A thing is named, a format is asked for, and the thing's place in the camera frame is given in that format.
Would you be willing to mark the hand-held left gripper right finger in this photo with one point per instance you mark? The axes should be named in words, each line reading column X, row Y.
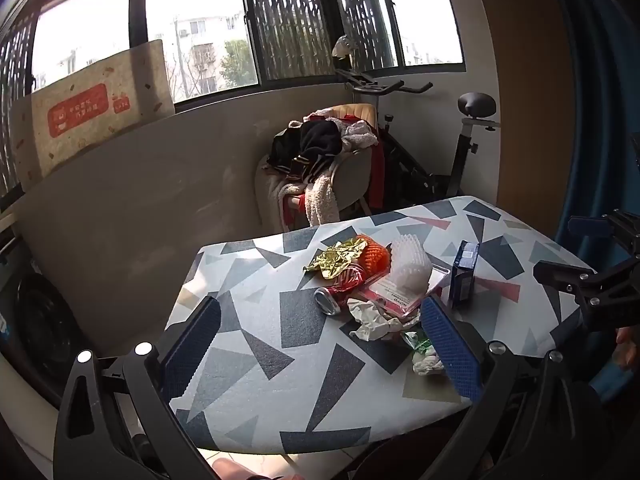
column 450, row 345

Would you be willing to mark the white fluffy towel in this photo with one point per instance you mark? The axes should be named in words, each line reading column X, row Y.
column 320, row 200

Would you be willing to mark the green white wrapper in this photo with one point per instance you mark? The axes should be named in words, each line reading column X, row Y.
column 425, row 357

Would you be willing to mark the black exercise bike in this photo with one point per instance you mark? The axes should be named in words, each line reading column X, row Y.
column 430, row 180

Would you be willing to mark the brown wooden panel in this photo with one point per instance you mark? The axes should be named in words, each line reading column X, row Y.
column 520, row 110

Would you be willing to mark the white foam fruit net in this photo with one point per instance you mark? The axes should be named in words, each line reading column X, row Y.
column 407, row 270

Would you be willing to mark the cardboard board with red label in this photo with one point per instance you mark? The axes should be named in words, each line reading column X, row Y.
column 100, row 105

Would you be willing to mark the beige chair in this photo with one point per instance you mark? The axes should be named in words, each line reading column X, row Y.
column 350, row 175

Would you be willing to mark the perforated window screen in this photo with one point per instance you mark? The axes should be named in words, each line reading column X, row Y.
column 362, row 10
column 15, row 100
column 287, row 20

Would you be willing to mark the window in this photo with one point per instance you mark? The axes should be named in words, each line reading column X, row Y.
column 200, row 35

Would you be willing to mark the black garment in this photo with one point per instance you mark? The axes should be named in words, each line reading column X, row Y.
column 315, row 142

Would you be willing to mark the red plastic blister package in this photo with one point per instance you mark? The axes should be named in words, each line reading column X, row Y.
column 395, row 301

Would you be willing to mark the black wheel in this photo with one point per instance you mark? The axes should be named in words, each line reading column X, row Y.
column 35, row 315

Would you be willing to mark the white cap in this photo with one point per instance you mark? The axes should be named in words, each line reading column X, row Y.
column 342, row 46

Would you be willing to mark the orange foam fruit net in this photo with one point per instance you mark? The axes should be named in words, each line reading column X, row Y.
column 376, row 257

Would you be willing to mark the red garment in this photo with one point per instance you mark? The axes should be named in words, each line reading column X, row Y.
column 377, row 175

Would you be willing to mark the cream knit garment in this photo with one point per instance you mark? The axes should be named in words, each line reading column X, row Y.
column 357, row 135

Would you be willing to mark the blue curtain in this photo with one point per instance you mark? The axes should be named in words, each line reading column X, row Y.
column 600, row 110

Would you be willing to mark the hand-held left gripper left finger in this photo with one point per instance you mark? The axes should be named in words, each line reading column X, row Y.
column 192, row 345

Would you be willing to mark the gold foil wrapper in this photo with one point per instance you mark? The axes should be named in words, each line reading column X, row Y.
column 335, row 257

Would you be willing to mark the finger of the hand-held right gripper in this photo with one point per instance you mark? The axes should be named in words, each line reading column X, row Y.
column 562, row 274
column 590, row 226

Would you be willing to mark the person's right hand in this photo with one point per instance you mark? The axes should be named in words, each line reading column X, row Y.
column 629, row 347

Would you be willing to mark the crushed red drink can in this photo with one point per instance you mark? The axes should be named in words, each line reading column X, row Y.
column 331, row 299

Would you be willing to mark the white paper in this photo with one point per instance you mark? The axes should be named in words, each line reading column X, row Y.
column 370, row 321

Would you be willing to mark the blue cardboard box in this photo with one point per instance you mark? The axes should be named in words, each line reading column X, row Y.
column 462, row 275

